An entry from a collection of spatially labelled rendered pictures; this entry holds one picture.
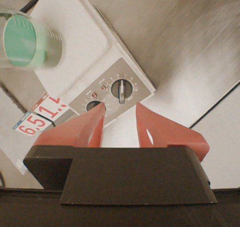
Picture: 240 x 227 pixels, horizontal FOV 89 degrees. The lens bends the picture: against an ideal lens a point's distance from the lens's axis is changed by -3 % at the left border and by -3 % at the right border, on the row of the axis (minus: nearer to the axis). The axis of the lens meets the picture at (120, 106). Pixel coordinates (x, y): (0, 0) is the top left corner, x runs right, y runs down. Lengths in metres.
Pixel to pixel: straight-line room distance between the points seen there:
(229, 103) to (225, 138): 0.06
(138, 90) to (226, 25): 0.15
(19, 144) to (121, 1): 0.45
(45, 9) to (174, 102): 0.23
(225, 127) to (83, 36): 0.25
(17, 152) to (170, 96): 0.46
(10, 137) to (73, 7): 0.42
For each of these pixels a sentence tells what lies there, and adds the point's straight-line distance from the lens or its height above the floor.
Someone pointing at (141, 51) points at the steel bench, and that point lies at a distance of 0.24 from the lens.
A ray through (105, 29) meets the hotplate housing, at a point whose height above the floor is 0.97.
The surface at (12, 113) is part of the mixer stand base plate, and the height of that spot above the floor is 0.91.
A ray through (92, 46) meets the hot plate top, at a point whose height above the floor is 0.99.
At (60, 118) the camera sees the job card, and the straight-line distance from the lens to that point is 0.33.
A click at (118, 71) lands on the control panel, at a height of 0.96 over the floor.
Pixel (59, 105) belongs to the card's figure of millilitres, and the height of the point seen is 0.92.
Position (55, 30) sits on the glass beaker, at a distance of 0.19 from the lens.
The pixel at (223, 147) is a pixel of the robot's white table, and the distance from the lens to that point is 0.27.
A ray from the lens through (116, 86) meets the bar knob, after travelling 0.19.
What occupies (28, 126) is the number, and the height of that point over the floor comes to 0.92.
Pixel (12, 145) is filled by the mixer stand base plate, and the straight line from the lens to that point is 0.52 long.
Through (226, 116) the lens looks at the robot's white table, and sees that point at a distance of 0.25.
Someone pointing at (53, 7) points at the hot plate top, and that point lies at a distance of 0.22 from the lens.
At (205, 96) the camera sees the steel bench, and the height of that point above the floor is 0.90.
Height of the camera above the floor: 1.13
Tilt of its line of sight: 68 degrees down
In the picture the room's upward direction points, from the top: 118 degrees counter-clockwise
